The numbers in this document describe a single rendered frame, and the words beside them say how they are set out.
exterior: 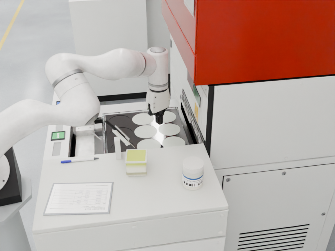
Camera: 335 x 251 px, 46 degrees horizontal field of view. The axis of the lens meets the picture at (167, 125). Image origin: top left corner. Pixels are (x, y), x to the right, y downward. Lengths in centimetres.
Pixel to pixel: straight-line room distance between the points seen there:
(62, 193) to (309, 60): 99
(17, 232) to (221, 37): 112
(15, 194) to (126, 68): 69
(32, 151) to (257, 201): 199
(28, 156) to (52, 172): 176
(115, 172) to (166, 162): 19
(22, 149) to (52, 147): 172
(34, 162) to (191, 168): 203
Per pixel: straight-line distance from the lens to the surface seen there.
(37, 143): 336
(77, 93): 116
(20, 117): 118
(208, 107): 147
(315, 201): 201
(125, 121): 182
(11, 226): 173
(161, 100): 160
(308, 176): 187
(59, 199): 136
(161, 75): 153
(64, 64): 119
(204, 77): 140
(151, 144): 166
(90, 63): 117
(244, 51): 140
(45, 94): 405
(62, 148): 159
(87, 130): 177
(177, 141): 167
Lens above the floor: 189
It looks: 34 degrees down
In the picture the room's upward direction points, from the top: 1 degrees counter-clockwise
